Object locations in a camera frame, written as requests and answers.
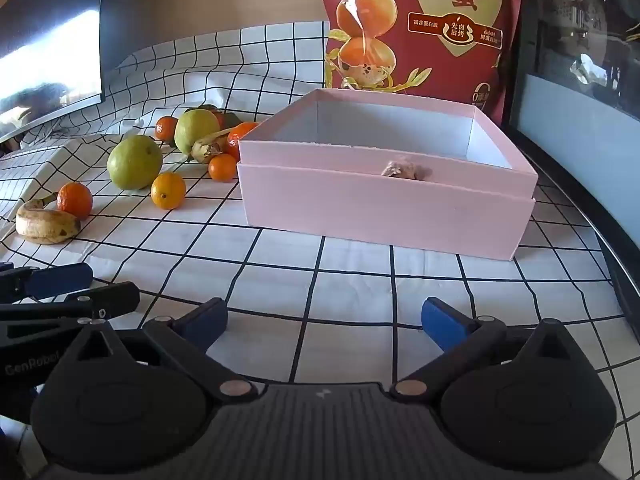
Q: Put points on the small yellow-orange citrus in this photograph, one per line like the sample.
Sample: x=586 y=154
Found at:
x=168 y=191

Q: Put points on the small tangerine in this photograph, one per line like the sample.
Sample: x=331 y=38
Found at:
x=223 y=167

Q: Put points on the yellow-green pear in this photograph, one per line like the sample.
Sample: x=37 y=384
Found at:
x=196 y=130

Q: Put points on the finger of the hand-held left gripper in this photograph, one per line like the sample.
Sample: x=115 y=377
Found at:
x=60 y=280
x=112 y=300

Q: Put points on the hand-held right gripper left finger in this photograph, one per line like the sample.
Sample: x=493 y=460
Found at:
x=206 y=324

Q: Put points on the black grid white tablecloth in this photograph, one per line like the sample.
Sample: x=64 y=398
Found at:
x=350 y=285

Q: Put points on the wide dark monitor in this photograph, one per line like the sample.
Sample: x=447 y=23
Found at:
x=45 y=45

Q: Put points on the spotted yellow banana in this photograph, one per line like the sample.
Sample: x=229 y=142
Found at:
x=45 y=224

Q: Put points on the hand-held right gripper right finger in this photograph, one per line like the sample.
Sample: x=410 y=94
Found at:
x=442 y=324

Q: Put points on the brown knobbly lump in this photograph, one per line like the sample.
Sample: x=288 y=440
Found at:
x=402 y=170

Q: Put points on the tangerine with leaf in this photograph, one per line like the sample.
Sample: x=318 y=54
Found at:
x=240 y=142

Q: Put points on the large green pear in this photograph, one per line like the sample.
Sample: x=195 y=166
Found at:
x=135 y=162

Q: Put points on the red snack bag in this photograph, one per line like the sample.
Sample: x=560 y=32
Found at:
x=450 y=25

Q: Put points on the black framed monitor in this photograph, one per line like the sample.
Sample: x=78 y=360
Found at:
x=575 y=60

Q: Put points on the browned banana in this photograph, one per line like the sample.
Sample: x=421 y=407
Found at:
x=207 y=150

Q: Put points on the pink cardboard box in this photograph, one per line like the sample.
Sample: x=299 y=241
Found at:
x=385 y=210

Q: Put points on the tangerine with leaves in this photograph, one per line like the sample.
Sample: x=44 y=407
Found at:
x=219 y=118
x=166 y=129

